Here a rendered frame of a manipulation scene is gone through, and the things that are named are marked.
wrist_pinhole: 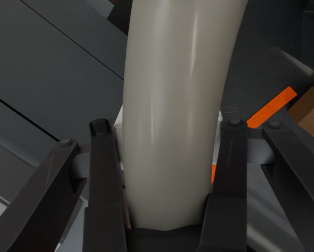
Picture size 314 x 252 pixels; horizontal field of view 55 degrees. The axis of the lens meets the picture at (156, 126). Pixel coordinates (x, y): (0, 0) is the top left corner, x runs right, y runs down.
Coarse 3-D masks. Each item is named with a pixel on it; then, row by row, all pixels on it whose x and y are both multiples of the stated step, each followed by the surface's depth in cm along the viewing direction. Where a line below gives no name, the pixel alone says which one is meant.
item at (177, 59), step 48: (144, 0) 7; (192, 0) 7; (240, 0) 7; (144, 48) 8; (192, 48) 7; (144, 96) 8; (192, 96) 8; (144, 144) 9; (192, 144) 8; (144, 192) 9; (192, 192) 9
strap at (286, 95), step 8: (288, 88) 104; (280, 96) 106; (288, 96) 106; (272, 104) 107; (280, 104) 107; (256, 112) 109; (264, 112) 109; (272, 112) 108; (248, 120) 111; (256, 120) 110; (264, 120) 110
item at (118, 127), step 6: (120, 114) 18; (120, 120) 17; (114, 126) 17; (120, 126) 16; (114, 132) 17; (120, 132) 17; (120, 138) 17; (120, 144) 17; (120, 150) 17; (120, 156) 17; (120, 162) 17
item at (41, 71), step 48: (0, 0) 58; (48, 0) 77; (96, 0) 100; (0, 48) 46; (48, 48) 56; (96, 48) 74; (0, 96) 38; (48, 96) 45; (96, 96) 55; (0, 144) 33; (48, 144) 37
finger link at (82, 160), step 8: (112, 120) 19; (112, 128) 18; (80, 144) 17; (88, 144) 16; (80, 152) 16; (88, 152) 16; (80, 160) 16; (88, 160) 16; (72, 168) 16; (80, 168) 16; (88, 168) 16; (72, 176) 16; (80, 176) 16
